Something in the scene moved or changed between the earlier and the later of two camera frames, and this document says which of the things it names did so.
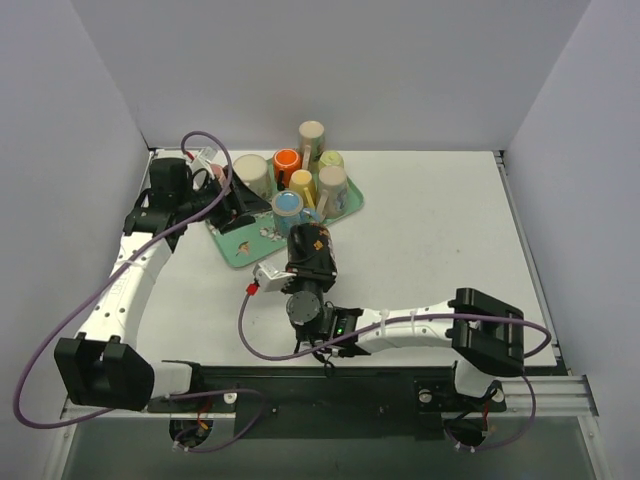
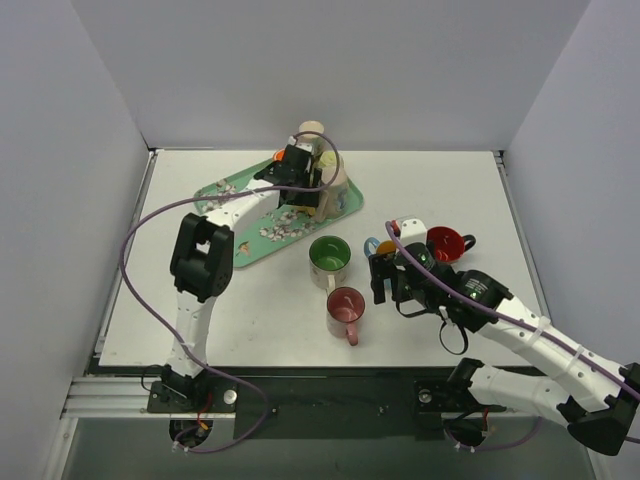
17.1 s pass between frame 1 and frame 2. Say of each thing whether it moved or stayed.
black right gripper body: moved
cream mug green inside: moved
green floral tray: stayed
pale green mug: stayed
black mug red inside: moved
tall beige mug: stayed
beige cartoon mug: stayed
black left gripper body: moved
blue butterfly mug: moved
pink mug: moved
